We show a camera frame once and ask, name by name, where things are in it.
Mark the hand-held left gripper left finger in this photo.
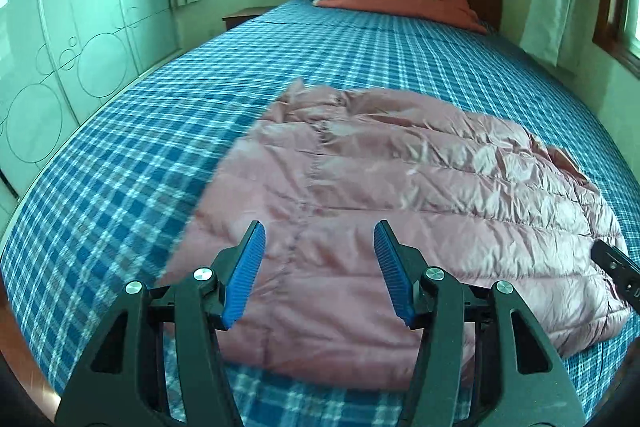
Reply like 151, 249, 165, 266
55, 221, 267, 427

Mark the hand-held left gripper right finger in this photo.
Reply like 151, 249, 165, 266
374, 220, 587, 427

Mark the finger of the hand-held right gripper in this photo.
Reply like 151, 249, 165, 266
590, 241, 640, 308

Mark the pink puffer jacket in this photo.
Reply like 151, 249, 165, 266
160, 78, 632, 380

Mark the bed with blue plaid sheet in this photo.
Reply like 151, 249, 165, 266
0, 0, 640, 427

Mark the wide wood-framed window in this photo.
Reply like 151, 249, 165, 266
592, 0, 640, 80

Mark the wooden nightstand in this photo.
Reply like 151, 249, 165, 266
222, 7, 273, 32

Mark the red pillow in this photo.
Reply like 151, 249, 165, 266
313, 0, 488, 34

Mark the white wardrobe with circle pattern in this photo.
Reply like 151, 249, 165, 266
0, 0, 183, 208

